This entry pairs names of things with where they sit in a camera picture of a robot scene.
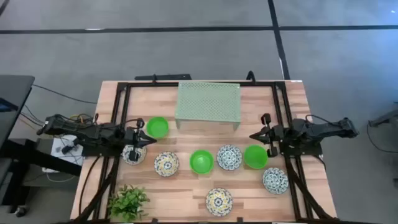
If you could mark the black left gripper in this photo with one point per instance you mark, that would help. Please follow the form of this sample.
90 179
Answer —
132 137

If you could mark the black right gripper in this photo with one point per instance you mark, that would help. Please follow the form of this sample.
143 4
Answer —
275 135

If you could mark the green plastic bowl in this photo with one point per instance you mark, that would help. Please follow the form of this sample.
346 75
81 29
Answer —
201 161
256 156
157 127

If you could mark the yellow patterned ceramic bowl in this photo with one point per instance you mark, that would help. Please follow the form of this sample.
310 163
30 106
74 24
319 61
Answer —
219 202
125 154
166 164

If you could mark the blue patterned ceramic bowl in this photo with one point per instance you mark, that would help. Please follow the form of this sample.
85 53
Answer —
229 157
275 180

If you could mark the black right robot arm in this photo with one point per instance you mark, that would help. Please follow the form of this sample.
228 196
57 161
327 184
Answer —
317 130

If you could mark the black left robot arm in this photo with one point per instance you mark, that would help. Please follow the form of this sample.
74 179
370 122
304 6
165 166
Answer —
81 130

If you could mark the pale green perforated metal shelf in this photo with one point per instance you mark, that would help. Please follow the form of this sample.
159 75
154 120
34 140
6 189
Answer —
208 102

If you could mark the small green artificial plant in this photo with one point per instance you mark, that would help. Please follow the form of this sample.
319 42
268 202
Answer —
128 203

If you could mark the flat black bar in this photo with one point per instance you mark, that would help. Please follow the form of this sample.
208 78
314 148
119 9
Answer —
168 76

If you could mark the white power strip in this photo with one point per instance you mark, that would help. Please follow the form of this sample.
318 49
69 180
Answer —
66 152

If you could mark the grey furniture leg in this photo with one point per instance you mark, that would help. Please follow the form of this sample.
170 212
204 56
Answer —
385 119

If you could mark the black desk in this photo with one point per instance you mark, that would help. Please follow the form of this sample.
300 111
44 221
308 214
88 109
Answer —
15 90

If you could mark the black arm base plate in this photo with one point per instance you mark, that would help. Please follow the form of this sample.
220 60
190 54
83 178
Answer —
93 152
311 151

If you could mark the black aluminium rig frame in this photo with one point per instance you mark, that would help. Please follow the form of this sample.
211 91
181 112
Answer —
149 84

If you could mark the black frame bracket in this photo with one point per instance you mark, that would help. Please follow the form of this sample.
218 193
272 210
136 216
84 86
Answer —
251 76

